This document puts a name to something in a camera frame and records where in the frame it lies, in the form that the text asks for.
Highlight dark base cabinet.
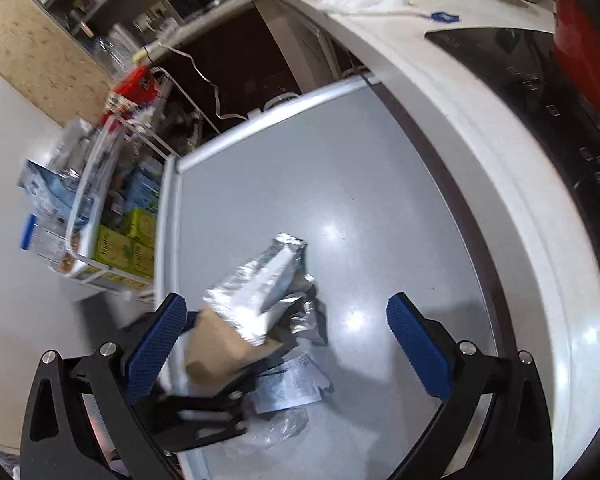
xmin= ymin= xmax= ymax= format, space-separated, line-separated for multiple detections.
xmin=150 ymin=4 xmax=333 ymax=132

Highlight white cable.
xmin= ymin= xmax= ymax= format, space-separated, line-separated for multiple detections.
xmin=139 ymin=44 xmax=252 ymax=122

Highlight white rice cooker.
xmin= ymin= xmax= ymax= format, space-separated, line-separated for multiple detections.
xmin=264 ymin=91 xmax=302 ymax=112

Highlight brown foil-lined paper bag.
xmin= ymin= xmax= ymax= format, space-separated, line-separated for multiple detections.
xmin=184 ymin=232 xmax=308 ymax=402

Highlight grey printed wrapper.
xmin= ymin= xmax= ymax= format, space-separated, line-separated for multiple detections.
xmin=252 ymin=352 xmax=334 ymax=416

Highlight green box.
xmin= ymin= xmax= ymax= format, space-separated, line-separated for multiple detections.
xmin=124 ymin=207 xmax=157 ymax=247
xmin=95 ymin=226 xmax=154 ymax=279

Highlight black induction cooktop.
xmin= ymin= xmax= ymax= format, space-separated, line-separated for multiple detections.
xmin=424 ymin=27 xmax=600 ymax=347

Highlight red pot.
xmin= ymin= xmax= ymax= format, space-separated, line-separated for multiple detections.
xmin=554 ymin=0 xmax=600 ymax=137

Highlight blue packets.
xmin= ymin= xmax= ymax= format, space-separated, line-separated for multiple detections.
xmin=124 ymin=166 xmax=164 ymax=212

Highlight white trolley cart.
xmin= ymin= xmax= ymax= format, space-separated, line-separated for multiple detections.
xmin=62 ymin=67 xmax=182 ymax=302

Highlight plastic jar with blue lid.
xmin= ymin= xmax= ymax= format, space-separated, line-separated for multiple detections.
xmin=19 ymin=213 xmax=77 ymax=272

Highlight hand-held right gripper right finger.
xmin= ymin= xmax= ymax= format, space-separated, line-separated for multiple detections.
xmin=386 ymin=292 xmax=554 ymax=480

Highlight white and blue coffee bag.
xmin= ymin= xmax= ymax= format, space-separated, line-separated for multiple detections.
xmin=18 ymin=120 xmax=97 ymax=242

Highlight red snack bag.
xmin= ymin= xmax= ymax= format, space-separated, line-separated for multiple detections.
xmin=106 ymin=66 xmax=159 ymax=112

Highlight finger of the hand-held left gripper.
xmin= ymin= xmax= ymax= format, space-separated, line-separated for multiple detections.
xmin=140 ymin=367 xmax=262 ymax=454
xmin=120 ymin=310 xmax=199 ymax=346

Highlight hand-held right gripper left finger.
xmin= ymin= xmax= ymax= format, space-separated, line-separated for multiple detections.
xmin=19 ymin=292 xmax=201 ymax=480

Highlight silver crumpled wrapper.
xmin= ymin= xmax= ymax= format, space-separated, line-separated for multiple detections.
xmin=275 ymin=272 xmax=332 ymax=349

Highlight clear crumpled plastic wrapper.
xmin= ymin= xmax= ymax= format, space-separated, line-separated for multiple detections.
xmin=240 ymin=406 xmax=312 ymax=449

